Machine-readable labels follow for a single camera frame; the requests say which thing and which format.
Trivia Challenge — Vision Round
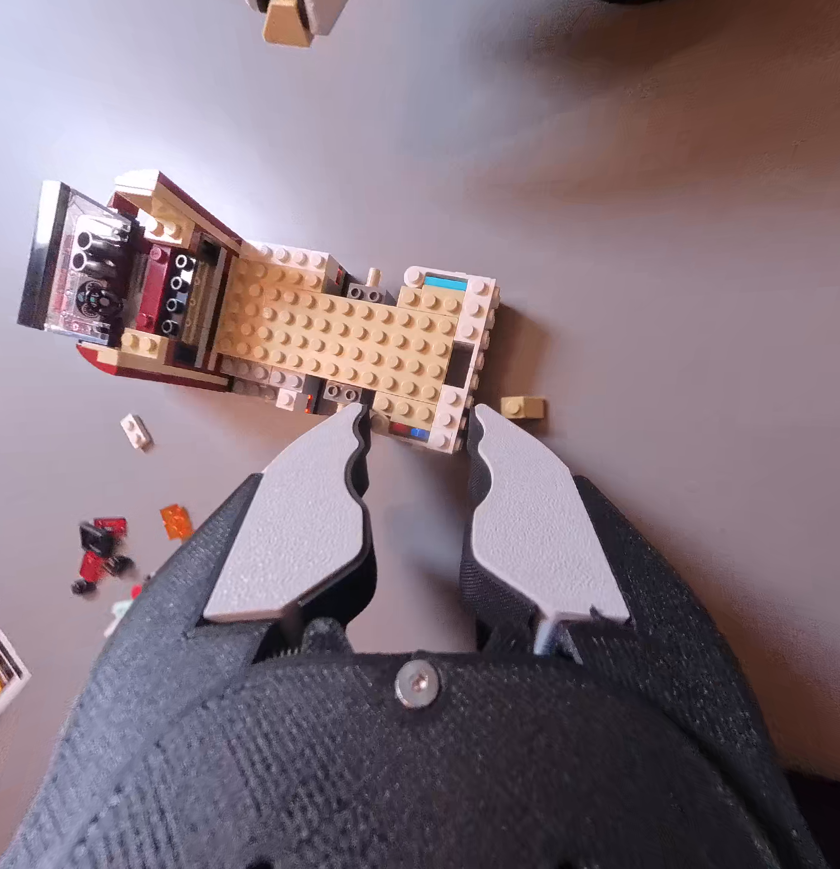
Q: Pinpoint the tan and dark red brick model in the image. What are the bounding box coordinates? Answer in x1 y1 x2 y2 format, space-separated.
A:
16 170 502 456

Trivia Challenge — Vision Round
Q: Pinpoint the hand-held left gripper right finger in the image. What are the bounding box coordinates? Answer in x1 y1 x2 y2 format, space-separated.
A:
459 404 631 656

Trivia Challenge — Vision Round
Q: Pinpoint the grey desk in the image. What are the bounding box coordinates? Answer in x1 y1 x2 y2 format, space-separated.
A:
0 0 840 816

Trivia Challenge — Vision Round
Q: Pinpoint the red and black brick piece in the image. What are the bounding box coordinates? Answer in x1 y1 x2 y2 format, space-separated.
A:
70 517 136 598

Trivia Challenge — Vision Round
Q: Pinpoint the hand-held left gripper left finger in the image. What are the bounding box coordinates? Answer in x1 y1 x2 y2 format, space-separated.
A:
203 402 379 627

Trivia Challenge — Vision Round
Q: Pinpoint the pile of small grey bricks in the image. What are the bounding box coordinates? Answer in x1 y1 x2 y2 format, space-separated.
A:
104 577 153 635

